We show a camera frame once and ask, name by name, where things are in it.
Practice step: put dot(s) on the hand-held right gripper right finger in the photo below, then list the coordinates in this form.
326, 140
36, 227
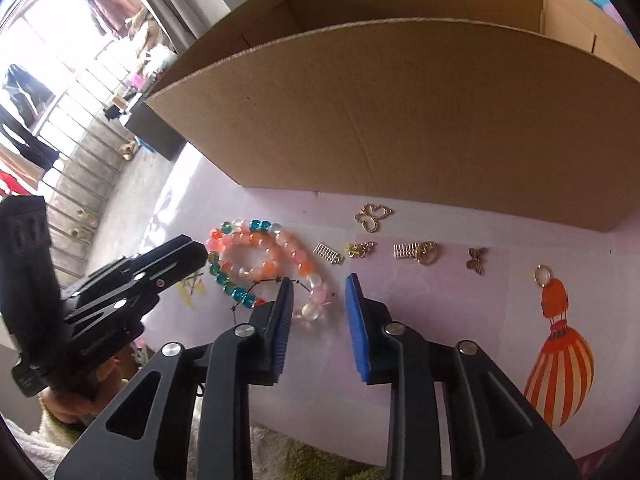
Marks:
356, 330

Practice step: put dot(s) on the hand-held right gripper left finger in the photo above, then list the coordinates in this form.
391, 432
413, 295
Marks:
280, 330

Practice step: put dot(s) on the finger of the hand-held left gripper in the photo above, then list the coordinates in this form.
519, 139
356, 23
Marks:
150, 260
115, 315

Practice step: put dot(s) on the brown cardboard box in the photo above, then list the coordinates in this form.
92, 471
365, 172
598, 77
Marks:
400, 110

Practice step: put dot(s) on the person's left forearm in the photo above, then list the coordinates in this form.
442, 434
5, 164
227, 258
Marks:
35, 450

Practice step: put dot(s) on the person's left hand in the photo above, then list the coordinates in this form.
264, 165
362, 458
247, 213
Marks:
67, 405

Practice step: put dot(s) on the small yellow charm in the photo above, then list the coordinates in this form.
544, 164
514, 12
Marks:
356, 250

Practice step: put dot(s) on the gold comb charm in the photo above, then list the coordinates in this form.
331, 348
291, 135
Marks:
327, 253

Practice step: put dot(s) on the silver comb charm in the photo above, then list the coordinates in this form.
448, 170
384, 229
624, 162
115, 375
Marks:
405, 251

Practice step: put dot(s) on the pink balloon print mat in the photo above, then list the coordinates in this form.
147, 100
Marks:
450, 320

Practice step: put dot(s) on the gold butterfly outline charm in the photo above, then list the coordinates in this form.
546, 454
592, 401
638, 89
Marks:
367, 221

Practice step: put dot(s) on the metal balcony railing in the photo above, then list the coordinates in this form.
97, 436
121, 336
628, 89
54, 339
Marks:
85, 170

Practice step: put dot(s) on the black cabinet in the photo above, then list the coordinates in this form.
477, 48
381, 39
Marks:
155, 132

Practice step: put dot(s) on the bronze butterfly charm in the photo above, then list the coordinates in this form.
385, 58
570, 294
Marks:
476, 260

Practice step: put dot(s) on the dark hanging jacket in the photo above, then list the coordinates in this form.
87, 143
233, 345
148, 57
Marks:
25, 92

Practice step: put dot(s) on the maroon hanging garment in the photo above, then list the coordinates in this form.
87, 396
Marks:
117, 5

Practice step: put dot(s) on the pink printed blanket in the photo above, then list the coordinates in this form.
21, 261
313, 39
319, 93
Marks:
615, 12

